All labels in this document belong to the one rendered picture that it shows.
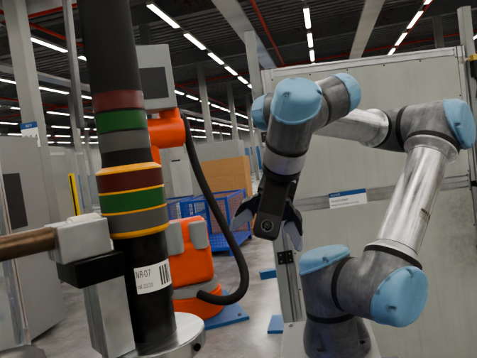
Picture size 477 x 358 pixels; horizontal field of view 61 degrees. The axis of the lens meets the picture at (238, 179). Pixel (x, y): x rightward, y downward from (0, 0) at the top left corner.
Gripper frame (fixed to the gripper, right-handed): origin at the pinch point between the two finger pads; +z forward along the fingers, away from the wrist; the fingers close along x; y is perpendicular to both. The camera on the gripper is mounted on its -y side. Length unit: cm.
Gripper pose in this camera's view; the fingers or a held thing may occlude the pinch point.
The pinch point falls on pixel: (263, 243)
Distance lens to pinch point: 85.4
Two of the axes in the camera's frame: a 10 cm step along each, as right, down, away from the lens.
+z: -1.0, 7.5, 6.6
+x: -9.5, -2.6, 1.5
